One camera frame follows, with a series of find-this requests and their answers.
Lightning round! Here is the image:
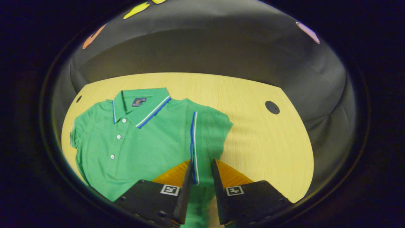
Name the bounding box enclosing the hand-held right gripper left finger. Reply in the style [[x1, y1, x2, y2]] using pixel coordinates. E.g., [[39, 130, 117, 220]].
[[112, 159, 194, 228]]

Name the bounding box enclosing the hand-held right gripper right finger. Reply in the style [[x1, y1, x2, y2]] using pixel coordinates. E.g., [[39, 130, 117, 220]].
[[211, 158, 293, 226]]

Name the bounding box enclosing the green T-shirt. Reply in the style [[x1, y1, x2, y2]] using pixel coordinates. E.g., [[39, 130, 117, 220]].
[[70, 88, 234, 228]]

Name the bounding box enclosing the black backdrop cloth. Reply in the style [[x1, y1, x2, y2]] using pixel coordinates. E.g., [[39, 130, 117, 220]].
[[51, 0, 359, 197]]

